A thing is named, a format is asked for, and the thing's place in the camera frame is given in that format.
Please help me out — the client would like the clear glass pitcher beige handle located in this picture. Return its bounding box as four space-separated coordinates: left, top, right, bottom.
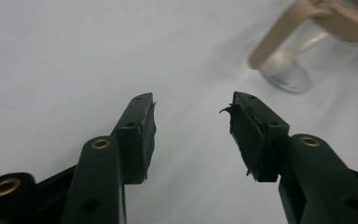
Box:
247 0 358 95

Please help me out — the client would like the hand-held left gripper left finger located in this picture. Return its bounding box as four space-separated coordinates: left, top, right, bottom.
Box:
60 91 158 224

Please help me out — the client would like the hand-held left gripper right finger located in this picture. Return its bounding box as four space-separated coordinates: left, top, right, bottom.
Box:
219 91 358 224

